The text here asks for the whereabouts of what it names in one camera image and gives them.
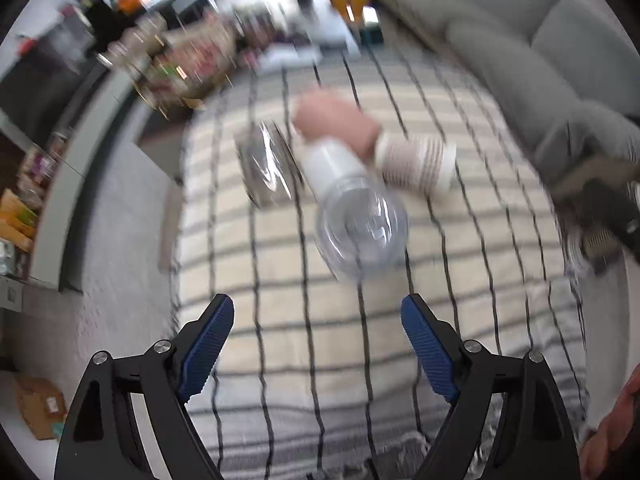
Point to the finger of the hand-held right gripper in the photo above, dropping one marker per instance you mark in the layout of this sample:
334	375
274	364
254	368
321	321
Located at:
595	245

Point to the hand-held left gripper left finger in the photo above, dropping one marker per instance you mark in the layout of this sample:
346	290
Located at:
210	342

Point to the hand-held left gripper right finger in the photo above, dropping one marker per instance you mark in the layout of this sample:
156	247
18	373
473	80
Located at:
429	352

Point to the clear cup with white sleeve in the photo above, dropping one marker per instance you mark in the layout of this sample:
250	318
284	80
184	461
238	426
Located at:
357	215

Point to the white ribbed paper cup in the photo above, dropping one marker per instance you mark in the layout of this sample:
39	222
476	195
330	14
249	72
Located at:
415	165

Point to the pink cup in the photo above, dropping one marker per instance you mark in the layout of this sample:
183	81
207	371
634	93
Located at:
332	122

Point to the striped beige blanket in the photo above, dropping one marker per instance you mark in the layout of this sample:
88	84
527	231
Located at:
360	310

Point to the cardboard box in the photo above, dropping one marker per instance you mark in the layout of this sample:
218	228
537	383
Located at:
41	405

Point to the grey sofa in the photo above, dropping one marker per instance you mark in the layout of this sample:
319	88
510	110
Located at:
505	45

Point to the crumpled clear plastic wrapper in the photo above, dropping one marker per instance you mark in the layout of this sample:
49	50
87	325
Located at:
264	165

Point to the person's bare foot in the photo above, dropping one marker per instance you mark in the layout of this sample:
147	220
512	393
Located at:
612	435

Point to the grey low cabinet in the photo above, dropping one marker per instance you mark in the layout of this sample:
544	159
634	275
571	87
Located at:
75	160

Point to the basket of snack packets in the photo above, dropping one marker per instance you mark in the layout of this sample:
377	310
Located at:
175	67

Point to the teal box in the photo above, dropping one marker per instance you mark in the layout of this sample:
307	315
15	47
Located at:
372	35

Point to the white low table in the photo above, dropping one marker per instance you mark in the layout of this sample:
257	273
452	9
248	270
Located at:
320	25

